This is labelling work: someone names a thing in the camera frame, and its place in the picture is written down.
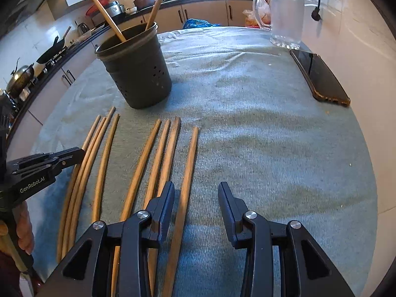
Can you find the silver cooking pot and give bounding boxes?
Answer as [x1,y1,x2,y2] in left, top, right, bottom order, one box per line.
[102,1,124,17]

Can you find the person's left hand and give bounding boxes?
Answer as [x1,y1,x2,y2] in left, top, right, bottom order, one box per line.
[15,202,34,254]

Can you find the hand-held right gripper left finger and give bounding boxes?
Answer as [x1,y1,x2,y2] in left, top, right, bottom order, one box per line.
[37,181,175,297]

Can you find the dark range hood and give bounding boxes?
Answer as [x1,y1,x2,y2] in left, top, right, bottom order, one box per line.
[0,0,59,34]

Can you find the orange plastic bag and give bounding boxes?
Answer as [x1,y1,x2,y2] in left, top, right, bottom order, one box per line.
[242,0,271,28]

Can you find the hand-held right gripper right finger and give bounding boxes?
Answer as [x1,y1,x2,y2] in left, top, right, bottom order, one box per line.
[217,181,356,297]

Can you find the clear glass pitcher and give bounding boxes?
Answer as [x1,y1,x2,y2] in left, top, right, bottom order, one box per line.
[253,0,307,50]

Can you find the black wok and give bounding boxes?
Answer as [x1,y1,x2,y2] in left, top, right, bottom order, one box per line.
[36,35,67,64]

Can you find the black smartphone in brown case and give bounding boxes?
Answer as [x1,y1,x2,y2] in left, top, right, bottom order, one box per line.
[290,49,351,107]

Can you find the red basin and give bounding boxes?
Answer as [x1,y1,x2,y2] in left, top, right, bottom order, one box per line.
[86,3,107,17]

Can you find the teal table cloth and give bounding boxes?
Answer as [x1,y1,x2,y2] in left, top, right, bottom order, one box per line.
[31,26,379,297]

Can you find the blue plastic bag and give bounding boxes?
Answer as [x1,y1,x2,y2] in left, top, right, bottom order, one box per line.
[182,19,221,29]

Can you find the steel pot with lid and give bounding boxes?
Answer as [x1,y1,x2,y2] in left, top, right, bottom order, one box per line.
[6,59,35,95]

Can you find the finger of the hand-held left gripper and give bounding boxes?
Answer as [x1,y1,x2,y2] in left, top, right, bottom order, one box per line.
[8,148,86,178]

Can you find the dark grey utensil holder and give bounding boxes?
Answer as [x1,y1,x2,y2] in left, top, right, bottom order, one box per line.
[94,22,173,109]

